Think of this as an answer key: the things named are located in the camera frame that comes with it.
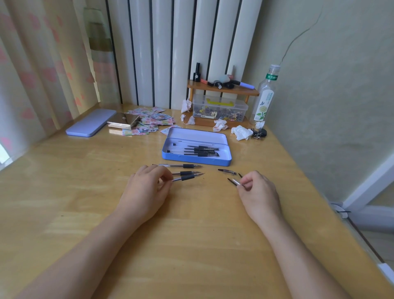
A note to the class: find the black cosmetic tube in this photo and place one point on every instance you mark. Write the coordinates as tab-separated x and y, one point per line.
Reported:
218	84

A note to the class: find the pile of colourful stickers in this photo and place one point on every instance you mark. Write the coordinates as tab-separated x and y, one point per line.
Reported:
154	120

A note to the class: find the small wooden shelf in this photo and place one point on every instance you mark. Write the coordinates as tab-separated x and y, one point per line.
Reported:
221	90

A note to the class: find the black lipstick tube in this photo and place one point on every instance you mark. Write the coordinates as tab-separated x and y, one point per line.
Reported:
197	74

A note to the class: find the shiny metal box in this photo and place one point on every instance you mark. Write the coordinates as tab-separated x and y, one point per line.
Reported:
123	120

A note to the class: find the blue tin pencil case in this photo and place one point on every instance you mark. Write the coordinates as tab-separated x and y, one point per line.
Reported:
197	140

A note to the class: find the person's right forearm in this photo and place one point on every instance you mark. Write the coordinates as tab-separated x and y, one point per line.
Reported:
301	265

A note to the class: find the person's left hand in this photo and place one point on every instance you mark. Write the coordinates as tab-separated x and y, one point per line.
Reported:
138	197

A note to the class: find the row of capped black pens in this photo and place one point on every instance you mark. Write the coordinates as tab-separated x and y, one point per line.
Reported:
200	151

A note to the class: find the person's left thumb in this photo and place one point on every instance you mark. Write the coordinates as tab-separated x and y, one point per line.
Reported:
164	188

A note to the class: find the crumpled white tissue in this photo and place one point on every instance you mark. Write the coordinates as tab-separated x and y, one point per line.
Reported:
220	125
259	124
242	132
186	106
190	120

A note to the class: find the purple black marker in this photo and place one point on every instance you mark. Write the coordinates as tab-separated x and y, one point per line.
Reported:
244	84

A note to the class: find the black grip gel pen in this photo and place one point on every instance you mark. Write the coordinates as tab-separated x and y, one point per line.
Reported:
184	166
187	177
186	173

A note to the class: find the white wall hook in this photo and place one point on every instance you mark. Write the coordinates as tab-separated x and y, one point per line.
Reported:
340	209

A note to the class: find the pink patterned curtain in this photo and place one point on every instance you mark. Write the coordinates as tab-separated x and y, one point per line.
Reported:
40	67

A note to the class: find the black binder clips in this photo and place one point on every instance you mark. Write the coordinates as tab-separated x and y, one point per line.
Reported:
260	133

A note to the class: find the person's right hand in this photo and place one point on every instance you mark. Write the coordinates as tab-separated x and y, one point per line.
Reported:
261	200

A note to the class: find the person's left forearm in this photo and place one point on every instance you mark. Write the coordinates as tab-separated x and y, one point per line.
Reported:
86	261

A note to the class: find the person's right thumb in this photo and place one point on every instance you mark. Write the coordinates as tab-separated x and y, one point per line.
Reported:
244	192

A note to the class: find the purple pencil case lid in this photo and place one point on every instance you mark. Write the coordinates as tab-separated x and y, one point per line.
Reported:
90	122

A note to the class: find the clear bottle with flower label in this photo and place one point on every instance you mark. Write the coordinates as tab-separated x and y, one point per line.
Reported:
263	98

